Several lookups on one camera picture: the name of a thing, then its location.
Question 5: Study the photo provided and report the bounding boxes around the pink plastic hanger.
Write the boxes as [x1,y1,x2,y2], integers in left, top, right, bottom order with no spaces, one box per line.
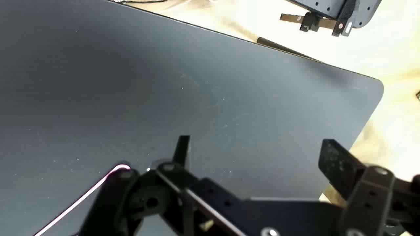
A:
[33,162,133,236]

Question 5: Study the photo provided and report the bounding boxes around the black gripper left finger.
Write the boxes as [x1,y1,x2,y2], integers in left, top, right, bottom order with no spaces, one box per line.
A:
[78,135,247,236]

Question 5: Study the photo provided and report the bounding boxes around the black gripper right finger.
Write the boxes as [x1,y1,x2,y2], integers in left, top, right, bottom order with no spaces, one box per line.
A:
[318,137,420,236]

